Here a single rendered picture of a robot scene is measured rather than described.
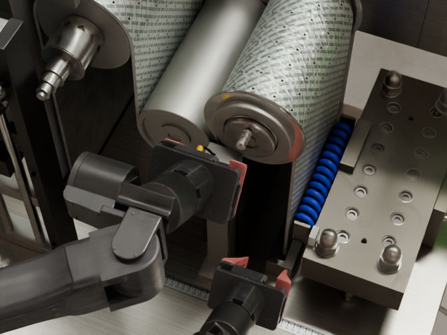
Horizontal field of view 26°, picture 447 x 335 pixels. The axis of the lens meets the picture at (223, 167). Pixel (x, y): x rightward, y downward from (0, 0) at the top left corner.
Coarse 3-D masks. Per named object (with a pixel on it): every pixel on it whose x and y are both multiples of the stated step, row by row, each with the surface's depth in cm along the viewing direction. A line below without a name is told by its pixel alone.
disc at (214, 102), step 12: (216, 96) 129; (228, 96) 128; (240, 96) 127; (252, 96) 126; (204, 108) 132; (216, 108) 131; (276, 108) 126; (288, 120) 127; (300, 132) 128; (300, 144) 130; (288, 156) 133
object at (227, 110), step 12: (228, 108) 128; (240, 108) 127; (252, 108) 126; (264, 108) 127; (216, 120) 131; (264, 120) 127; (276, 120) 127; (216, 132) 134; (276, 132) 128; (288, 132) 128; (228, 144) 135; (288, 144) 129; (276, 156) 133
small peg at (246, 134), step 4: (244, 132) 128; (248, 132) 128; (240, 136) 128; (244, 136) 128; (248, 136) 128; (240, 140) 127; (244, 140) 127; (248, 140) 128; (236, 144) 127; (240, 144) 127; (244, 144) 127; (240, 148) 128; (244, 148) 127
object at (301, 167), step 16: (336, 80) 146; (336, 96) 152; (320, 112) 141; (336, 112) 159; (320, 128) 147; (320, 144) 153; (304, 160) 142; (304, 176) 147; (288, 208) 145; (288, 224) 149
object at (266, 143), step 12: (228, 120) 130; (240, 120) 128; (252, 120) 128; (228, 132) 131; (240, 132) 130; (252, 132) 129; (264, 132) 128; (252, 144) 131; (264, 144) 130; (276, 144) 131; (252, 156) 133; (264, 156) 132
